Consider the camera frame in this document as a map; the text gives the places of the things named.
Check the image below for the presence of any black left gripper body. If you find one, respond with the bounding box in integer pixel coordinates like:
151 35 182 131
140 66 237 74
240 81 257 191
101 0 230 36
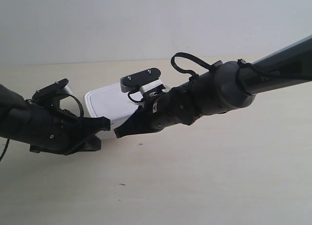
12 100 83 155

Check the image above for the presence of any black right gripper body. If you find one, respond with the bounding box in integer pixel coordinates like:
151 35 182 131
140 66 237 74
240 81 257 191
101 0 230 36
137 93 185 132

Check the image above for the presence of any white lidded plastic container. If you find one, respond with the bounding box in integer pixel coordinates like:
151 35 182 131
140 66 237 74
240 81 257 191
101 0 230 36
84 83 138 140

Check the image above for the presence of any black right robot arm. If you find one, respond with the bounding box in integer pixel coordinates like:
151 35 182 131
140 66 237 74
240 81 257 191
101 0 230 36
114 37 312 138

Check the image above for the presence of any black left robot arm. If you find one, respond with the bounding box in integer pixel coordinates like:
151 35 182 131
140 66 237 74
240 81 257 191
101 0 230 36
0 79 111 155

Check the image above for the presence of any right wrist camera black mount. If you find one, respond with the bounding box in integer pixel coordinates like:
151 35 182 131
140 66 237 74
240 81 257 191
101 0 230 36
120 68 171 106

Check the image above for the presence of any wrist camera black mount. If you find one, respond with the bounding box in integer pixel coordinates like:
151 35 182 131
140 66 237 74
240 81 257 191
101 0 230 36
120 68 171 106
31 79 84 119

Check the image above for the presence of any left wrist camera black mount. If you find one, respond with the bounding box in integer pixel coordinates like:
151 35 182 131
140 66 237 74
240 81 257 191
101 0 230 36
31 79 84 119

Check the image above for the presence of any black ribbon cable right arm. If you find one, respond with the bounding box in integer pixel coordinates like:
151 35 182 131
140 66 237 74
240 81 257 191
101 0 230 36
170 52 215 77

